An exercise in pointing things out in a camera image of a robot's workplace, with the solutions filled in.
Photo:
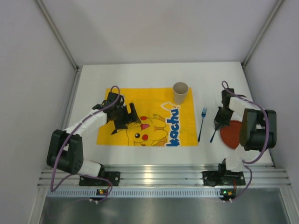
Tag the aluminium mounting rail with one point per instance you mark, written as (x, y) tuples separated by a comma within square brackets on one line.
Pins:
[(191, 176)]

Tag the red-orange plate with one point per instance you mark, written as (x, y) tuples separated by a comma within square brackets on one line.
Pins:
[(230, 134)]

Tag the slotted grey cable duct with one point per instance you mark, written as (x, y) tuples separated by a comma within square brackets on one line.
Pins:
[(138, 193)]

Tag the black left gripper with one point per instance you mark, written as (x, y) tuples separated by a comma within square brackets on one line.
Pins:
[(126, 116)]

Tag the right aluminium corner post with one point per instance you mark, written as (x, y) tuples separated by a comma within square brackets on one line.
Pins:
[(266, 25)]

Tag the beige paper cup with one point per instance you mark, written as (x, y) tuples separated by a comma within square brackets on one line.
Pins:
[(180, 90)]

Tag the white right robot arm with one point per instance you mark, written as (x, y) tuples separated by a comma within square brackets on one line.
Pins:
[(257, 134)]

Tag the yellow Pikachu cloth placemat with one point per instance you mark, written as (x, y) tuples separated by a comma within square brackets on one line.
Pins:
[(163, 123)]

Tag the blue metallic fork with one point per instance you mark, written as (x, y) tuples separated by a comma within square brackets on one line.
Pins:
[(203, 114)]

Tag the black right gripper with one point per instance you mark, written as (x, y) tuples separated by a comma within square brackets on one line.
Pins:
[(219, 119)]

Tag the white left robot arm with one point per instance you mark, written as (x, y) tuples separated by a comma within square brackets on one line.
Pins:
[(66, 146)]

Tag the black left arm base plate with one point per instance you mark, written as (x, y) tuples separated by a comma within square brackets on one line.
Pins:
[(109, 178)]

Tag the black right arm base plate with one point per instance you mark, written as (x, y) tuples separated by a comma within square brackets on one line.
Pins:
[(228, 178)]

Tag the aluminium corner post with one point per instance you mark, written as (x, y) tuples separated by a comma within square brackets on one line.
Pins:
[(56, 32), (266, 25)]

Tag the left aluminium corner post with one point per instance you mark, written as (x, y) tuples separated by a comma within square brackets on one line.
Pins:
[(56, 32)]

